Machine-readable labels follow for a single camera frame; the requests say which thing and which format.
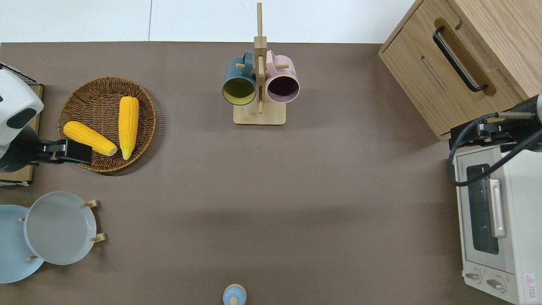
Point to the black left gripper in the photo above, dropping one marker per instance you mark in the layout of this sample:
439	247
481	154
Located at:
46	152

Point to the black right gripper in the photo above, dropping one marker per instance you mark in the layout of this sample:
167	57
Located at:
493	131

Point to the pink mug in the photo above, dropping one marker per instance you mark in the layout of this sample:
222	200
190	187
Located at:
283	87

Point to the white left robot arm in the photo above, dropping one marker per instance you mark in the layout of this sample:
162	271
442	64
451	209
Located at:
17	97

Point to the yellow corn cob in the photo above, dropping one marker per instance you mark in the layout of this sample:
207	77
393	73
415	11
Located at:
89	137
128	123

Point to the brown wicker basket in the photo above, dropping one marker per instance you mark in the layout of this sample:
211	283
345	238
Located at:
93	106

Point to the grey plate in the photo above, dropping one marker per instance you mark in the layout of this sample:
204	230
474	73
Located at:
59	228

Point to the wooden plate rack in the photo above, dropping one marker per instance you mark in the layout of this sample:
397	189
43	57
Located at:
99	237

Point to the white toaster oven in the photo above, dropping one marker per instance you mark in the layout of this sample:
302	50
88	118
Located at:
525	203

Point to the wooden cabinet box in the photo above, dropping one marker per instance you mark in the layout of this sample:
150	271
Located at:
499	34

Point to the light blue plate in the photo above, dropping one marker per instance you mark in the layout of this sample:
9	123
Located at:
12	254

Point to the brown table mat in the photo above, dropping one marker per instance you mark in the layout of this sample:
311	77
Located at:
338	190

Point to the silver oven knob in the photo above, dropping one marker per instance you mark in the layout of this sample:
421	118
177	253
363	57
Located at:
472	275
495	284

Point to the dark teal mug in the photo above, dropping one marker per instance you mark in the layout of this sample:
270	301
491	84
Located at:
239	91

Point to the wooden mug tree stand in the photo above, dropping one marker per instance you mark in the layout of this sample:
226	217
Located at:
271	116

